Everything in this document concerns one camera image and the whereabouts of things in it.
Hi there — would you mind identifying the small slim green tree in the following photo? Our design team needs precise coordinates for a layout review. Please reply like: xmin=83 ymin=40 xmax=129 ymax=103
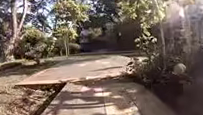
xmin=50 ymin=0 xmax=93 ymax=59

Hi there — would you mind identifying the grey wall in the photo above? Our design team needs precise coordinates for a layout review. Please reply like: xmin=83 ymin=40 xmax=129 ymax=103
xmin=173 ymin=1 xmax=203 ymax=115

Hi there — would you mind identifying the grey concrete slab path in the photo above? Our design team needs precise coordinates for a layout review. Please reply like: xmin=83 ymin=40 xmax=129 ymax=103
xmin=13 ymin=49 xmax=181 ymax=115

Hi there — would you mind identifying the dark building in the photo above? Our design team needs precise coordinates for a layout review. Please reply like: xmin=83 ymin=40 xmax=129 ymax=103
xmin=77 ymin=22 xmax=144 ymax=55

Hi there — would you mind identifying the slim tree with shrubs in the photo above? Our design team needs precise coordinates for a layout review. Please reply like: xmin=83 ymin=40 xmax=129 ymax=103
xmin=119 ymin=0 xmax=193 ymax=91

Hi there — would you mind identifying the tree with pale forked trunk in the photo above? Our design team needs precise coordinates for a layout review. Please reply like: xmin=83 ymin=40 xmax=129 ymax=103
xmin=0 ymin=0 xmax=36 ymax=64

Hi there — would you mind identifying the leafy green bush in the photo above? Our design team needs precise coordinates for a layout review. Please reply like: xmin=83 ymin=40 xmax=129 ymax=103
xmin=18 ymin=25 xmax=58 ymax=64

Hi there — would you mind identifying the bare brown dirt ground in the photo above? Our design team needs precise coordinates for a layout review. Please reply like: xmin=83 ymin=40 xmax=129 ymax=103
xmin=0 ymin=57 xmax=68 ymax=115

